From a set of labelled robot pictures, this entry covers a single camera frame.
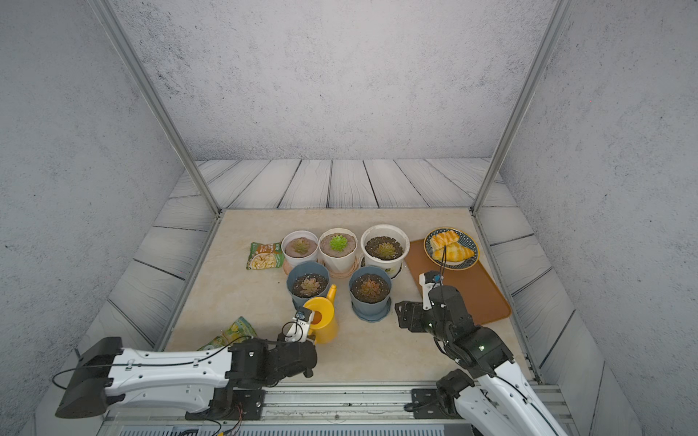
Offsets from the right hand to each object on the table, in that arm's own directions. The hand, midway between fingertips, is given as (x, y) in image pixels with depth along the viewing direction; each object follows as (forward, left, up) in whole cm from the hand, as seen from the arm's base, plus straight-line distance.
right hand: (409, 307), depth 73 cm
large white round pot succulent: (+25, +5, -6) cm, 26 cm away
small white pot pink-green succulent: (+25, +35, -6) cm, 43 cm away
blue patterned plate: (+36, -28, -16) cm, 48 cm away
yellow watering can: (-4, +23, -3) cm, 23 cm away
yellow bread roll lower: (+27, -20, -12) cm, 36 cm away
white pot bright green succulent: (+24, +21, -6) cm, 32 cm away
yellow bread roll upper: (+34, -18, -13) cm, 40 cm away
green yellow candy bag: (-1, +50, -14) cm, 52 cm away
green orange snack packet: (+28, +50, -15) cm, 59 cm away
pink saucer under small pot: (+23, +40, -16) cm, 49 cm away
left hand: (-7, +25, -9) cm, 27 cm away
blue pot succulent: (+13, +30, -9) cm, 34 cm away
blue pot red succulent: (+8, +10, -8) cm, 15 cm away
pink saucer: (+20, +19, -17) cm, 33 cm away
